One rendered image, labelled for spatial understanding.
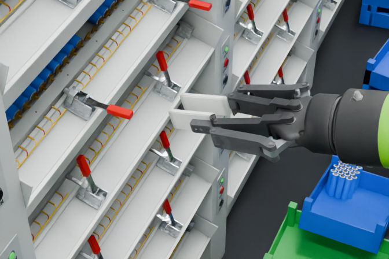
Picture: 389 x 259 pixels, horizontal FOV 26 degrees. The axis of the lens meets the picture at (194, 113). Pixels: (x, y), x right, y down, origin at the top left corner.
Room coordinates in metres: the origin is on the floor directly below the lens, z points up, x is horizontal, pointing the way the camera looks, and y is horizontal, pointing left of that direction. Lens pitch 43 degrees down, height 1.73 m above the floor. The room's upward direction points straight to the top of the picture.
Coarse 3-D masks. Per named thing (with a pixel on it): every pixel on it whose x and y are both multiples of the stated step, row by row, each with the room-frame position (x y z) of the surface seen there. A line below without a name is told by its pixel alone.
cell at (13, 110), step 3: (12, 105) 0.82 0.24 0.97; (9, 108) 0.81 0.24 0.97; (12, 108) 0.81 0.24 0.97; (15, 108) 0.81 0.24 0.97; (18, 108) 0.81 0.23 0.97; (6, 111) 0.81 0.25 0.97; (9, 111) 0.81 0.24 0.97; (12, 111) 0.81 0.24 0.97; (15, 111) 0.81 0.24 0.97; (18, 111) 0.81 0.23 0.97; (6, 114) 0.81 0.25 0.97; (9, 114) 0.80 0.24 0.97; (12, 114) 0.80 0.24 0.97; (15, 114) 0.81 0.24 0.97; (12, 117) 0.80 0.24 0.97
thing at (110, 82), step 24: (144, 24) 1.04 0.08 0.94; (168, 24) 1.06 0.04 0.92; (120, 48) 0.98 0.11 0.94; (144, 48) 0.99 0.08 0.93; (120, 72) 0.93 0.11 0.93; (96, 96) 0.88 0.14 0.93; (120, 96) 0.93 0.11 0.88; (72, 120) 0.83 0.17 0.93; (96, 120) 0.85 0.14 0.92; (48, 144) 0.78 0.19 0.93; (72, 144) 0.79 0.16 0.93; (24, 168) 0.74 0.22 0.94; (48, 168) 0.74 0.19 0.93; (24, 192) 0.68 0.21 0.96
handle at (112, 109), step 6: (84, 102) 0.85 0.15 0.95; (90, 102) 0.84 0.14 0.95; (96, 102) 0.84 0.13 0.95; (102, 108) 0.83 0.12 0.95; (108, 108) 0.83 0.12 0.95; (114, 108) 0.83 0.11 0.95; (120, 108) 0.83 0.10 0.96; (114, 114) 0.82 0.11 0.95; (120, 114) 0.82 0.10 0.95; (126, 114) 0.82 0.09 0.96; (132, 114) 0.82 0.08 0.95
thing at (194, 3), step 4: (172, 0) 1.09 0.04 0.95; (176, 0) 1.08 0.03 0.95; (180, 0) 1.08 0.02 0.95; (184, 0) 1.08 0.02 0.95; (188, 0) 1.08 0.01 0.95; (192, 0) 1.08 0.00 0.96; (196, 0) 1.08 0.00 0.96; (188, 4) 1.07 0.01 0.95; (192, 4) 1.07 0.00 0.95; (196, 4) 1.07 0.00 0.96; (200, 4) 1.07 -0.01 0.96; (204, 4) 1.07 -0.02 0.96; (208, 4) 1.07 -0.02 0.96; (196, 8) 1.07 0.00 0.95; (200, 8) 1.06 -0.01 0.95; (204, 8) 1.06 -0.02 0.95; (208, 8) 1.06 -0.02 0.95
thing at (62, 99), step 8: (144, 0) 1.09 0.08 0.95; (128, 24) 1.03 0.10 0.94; (112, 40) 0.99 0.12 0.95; (104, 48) 0.97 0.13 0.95; (96, 56) 0.95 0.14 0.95; (88, 72) 0.92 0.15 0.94; (80, 80) 0.90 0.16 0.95; (64, 96) 0.86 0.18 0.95; (56, 104) 0.85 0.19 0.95; (48, 112) 0.83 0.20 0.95; (48, 120) 0.82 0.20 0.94; (32, 136) 0.78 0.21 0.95; (24, 144) 0.77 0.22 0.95; (16, 152) 0.75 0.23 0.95
